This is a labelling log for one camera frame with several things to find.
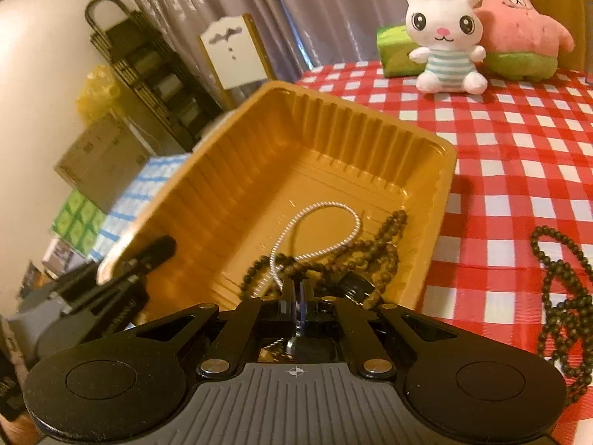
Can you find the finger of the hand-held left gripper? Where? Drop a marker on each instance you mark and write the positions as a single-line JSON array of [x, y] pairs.
[[155, 251]]

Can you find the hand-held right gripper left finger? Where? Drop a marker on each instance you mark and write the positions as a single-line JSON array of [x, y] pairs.
[[291, 306]]

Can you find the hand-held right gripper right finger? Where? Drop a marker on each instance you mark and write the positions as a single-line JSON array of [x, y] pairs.
[[306, 306]]

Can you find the yellow plastic tray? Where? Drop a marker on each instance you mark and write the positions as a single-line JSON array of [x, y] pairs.
[[278, 148]]

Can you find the blue white pack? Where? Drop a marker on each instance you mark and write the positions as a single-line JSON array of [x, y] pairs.
[[139, 190]]

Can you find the green patterned boxes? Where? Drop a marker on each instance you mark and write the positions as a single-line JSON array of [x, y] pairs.
[[76, 220]]

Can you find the brown cardboard box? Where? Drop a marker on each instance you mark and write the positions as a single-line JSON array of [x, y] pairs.
[[102, 157]]

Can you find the yellow plastic bag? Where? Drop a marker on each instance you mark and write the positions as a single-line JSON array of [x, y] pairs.
[[99, 92]]

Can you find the black slatted rack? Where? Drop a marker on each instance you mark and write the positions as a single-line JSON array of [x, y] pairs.
[[148, 74]]

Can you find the red white checkered tablecloth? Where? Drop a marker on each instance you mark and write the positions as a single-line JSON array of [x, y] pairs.
[[500, 148]]

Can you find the green cushion block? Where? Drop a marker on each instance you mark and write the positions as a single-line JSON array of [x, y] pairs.
[[396, 51]]

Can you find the grey curtain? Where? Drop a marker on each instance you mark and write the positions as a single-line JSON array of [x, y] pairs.
[[324, 9]]

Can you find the white bunny plush toy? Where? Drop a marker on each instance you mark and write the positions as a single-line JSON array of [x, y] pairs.
[[442, 32]]

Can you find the pink starfish plush toy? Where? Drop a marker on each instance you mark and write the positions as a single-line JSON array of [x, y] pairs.
[[519, 23]]

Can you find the white board with gold frame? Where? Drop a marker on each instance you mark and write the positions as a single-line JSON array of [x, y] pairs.
[[234, 55]]

